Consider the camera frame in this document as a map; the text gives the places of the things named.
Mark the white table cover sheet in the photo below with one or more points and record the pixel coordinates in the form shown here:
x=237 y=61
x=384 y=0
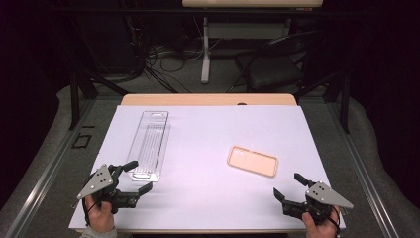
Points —
x=204 y=198

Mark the white desk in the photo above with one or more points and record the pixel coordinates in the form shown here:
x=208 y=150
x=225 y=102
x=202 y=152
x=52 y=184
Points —
x=252 y=3

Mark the peach phone case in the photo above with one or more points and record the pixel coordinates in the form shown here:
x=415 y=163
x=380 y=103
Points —
x=252 y=161

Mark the person's left hand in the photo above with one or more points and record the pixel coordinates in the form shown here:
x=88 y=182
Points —
x=100 y=218

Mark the aluminium floor rail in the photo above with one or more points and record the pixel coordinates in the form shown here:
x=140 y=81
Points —
x=363 y=178
x=49 y=172

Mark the clear plastic packaging tray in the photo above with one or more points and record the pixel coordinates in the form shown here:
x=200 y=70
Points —
x=148 y=145

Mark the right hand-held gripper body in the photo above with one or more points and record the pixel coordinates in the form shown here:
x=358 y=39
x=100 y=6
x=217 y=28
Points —
x=322 y=195

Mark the person's right hand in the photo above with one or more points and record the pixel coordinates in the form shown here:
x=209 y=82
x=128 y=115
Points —
x=322 y=231

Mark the black chair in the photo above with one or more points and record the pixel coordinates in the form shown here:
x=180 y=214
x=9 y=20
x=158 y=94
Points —
x=274 y=71

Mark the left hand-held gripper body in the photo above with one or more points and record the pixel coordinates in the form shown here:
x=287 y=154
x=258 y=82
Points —
x=99 y=181

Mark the black metal stand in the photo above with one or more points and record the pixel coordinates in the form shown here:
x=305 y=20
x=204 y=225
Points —
x=74 y=99
x=345 y=105

